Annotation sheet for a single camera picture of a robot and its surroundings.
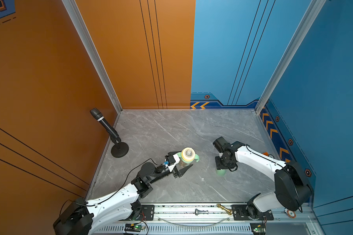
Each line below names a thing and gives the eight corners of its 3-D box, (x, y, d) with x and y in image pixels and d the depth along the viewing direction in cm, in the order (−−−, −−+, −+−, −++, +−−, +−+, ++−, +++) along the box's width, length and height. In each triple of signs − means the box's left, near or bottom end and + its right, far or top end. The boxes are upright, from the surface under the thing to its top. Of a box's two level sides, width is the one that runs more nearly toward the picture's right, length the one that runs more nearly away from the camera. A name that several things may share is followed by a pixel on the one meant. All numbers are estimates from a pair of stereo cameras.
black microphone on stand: (120, 159, 95) (97, 129, 70) (110, 143, 103) (86, 111, 78) (130, 153, 98) (112, 122, 73) (119, 137, 106) (100, 105, 81)
